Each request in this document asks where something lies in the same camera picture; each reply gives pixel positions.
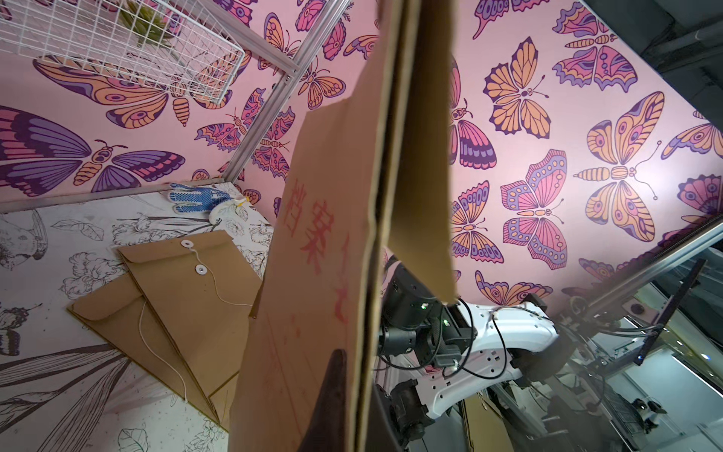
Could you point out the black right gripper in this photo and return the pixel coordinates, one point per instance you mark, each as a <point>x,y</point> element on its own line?
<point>411,317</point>

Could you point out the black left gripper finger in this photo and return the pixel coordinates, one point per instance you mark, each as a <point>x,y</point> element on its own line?
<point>327,429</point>

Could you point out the brown kraft file bag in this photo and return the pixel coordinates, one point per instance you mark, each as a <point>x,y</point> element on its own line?
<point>121,314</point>
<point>369,173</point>
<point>202,289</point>

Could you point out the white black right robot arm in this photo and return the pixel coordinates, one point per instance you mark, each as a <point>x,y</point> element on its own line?
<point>482,345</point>

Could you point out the blue white work glove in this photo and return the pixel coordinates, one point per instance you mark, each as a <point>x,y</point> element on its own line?
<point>217,204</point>

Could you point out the small green succulent plant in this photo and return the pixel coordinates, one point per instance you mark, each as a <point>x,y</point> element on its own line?
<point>145,24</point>

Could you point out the white wire wall basket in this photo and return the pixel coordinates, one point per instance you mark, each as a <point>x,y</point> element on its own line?
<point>201,59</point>

